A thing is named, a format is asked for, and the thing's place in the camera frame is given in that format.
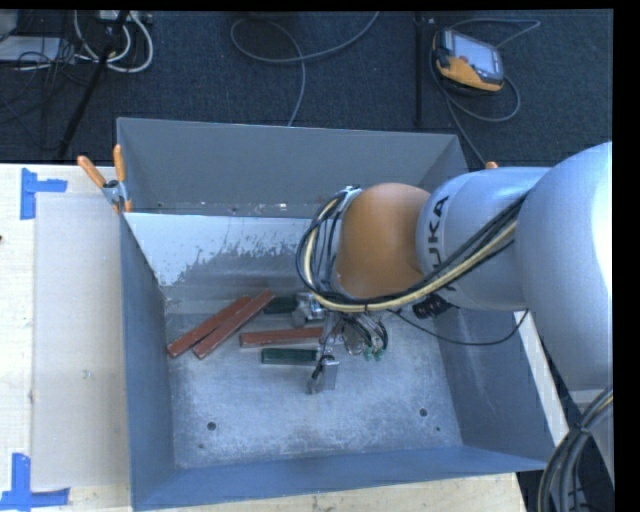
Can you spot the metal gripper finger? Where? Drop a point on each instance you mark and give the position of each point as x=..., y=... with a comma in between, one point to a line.
x=310, y=309
x=326, y=376

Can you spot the dark green flat block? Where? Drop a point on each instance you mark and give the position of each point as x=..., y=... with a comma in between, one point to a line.
x=280, y=305
x=287, y=356

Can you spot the red-brown flat block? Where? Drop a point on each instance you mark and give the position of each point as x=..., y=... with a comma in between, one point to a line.
x=207, y=327
x=234, y=325
x=280, y=337

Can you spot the grey metal bin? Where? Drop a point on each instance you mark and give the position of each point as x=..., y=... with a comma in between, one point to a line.
x=310, y=415

